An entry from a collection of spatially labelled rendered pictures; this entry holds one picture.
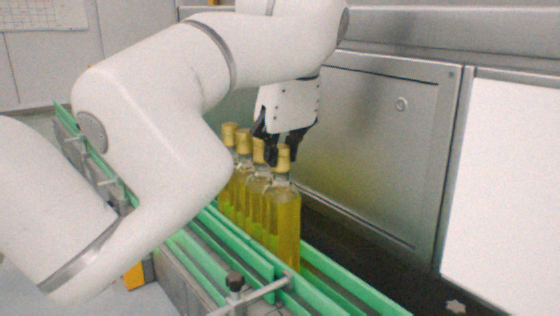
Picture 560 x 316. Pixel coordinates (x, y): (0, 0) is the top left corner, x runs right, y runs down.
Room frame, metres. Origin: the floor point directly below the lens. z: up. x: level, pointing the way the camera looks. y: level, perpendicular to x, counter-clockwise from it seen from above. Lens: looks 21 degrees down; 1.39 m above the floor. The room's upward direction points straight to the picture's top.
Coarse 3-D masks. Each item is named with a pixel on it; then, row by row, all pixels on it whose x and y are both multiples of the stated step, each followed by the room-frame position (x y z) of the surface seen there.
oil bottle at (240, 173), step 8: (240, 168) 0.73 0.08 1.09; (248, 168) 0.73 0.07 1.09; (232, 176) 0.73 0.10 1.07; (240, 176) 0.71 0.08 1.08; (232, 184) 0.73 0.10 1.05; (240, 184) 0.71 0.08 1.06; (232, 192) 0.74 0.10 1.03; (240, 192) 0.71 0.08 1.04; (232, 200) 0.74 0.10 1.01; (240, 200) 0.71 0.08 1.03; (232, 208) 0.74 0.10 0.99; (240, 208) 0.71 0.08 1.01; (232, 216) 0.74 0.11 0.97; (240, 216) 0.71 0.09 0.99; (240, 224) 0.71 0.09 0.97
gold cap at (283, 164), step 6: (282, 144) 0.66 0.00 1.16; (282, 150) 0.64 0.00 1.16; (288, 150) 0.64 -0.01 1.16; (282, 156) 0.64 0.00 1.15; (288, 156) 0.64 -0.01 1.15; (276, 162) 0.64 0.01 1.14; (282, 162) 0.64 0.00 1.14; (288, 162) 0.64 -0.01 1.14; (270, 168) 0.65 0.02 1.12; (276, 168) 0.64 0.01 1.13; (282, 168) 0.64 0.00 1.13; (288, 168) 0.64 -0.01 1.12
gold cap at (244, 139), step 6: (240, 132) 0.73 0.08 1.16; (246, 132) 0.73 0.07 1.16; (240, 138) 0.73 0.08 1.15; (246, 138) 0.73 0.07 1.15; (252, 138) 0.74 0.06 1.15; (240, 144) 0.73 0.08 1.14; (246, 144) 0.73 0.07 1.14; (252, 144) 0.74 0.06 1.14; (240, 150) 0.73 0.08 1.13; (246, 150) 0.73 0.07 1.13; (252, 150) 0.74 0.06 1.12
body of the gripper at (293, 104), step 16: (304, 80) 0.59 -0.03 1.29; (320, 80) 0.63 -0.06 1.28; (272, 96) 0.59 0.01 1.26; (288, 96) 0.60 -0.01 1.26; (304, 96) 0.61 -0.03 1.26; (256, 112) 0.62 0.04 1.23; (272, 112) 0.59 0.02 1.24; (288, 112) 0.60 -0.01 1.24; (304, 112) 0.63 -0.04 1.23; (272, 128) 0.60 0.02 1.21; (288, 128) 0.62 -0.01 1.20
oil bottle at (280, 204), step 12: (264, 192) 0.65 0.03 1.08; (276, 192) 0.63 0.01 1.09; (288, 192) 0.63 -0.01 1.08; (264, 204) 0.65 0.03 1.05; (276, 204) 0.62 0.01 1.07; (288, 204) 0.63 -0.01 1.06; (300, 204) 0.65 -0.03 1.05; (264, 216) 0.65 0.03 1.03; (276, 216) 0.62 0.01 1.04; (288, 216) 0.63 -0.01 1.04; (300, 216) 0.65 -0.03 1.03; (264, 228) 0.65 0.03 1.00; (276, 228) 0.62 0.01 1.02; (288, 228) 0.63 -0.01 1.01; (264, 240) 0.65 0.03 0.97; (276, 240) 0.62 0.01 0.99; (288, 240) 0.63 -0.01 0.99; (276, 252) 0.62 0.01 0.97; (288, 252) 0.63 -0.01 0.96; (288, 264) 0.63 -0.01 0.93
